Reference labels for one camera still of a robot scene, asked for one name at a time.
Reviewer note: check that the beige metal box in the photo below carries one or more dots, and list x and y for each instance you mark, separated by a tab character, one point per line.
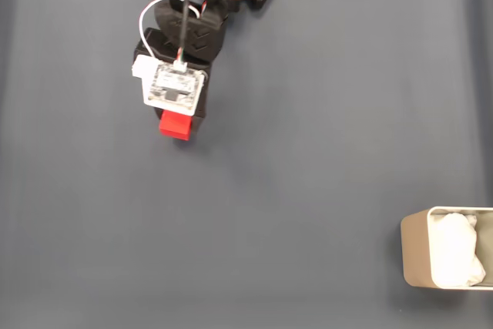
416	248

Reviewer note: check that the white camera board mount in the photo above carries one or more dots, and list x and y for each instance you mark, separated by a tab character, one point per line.
173	88

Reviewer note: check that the red cube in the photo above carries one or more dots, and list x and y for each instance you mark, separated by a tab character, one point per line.
175	126

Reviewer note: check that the white crumpled cloth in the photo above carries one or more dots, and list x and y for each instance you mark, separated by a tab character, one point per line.
456	248

